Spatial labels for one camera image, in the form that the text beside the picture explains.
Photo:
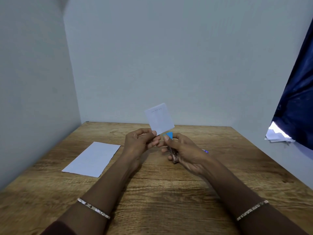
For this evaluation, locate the person's right hand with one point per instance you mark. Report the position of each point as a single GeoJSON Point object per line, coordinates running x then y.
{"type": "Point", "coordinates": [188, 151]}

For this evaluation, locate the person's left hand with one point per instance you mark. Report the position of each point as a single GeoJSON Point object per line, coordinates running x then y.
{"type": "Point", "coordinates": [137, 144]}

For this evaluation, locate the person's left forearm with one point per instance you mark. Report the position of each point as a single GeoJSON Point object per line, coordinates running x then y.
{"type": "Point", "coordinates": [102, 190]}

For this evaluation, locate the maroon left sleeve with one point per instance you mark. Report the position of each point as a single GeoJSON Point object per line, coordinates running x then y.
{"type": "Point", "coordinates": [56, 230]}

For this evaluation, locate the person's right forearm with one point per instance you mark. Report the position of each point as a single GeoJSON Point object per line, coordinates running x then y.
{"type": "Point", "coordinates": [239, 193]}

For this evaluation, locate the pile of white paper scraps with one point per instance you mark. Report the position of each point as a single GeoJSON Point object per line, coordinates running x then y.
{"type": "Point", "coordinates": [275, 135]}

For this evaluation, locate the white paper sheet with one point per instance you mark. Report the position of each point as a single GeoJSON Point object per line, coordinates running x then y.
{"type": "Point", "coordinates": [159, 118]}
{"type": "Point", "coordinates": [93, 159]}

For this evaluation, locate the dark blue curtain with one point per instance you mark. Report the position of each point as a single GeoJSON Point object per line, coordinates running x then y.
{"type": "Point", "coordinates": [298, 102]}

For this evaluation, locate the blue silver stapler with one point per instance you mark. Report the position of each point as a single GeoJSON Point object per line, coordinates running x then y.
{"type": "Point", "coordinates": [172, 151]}

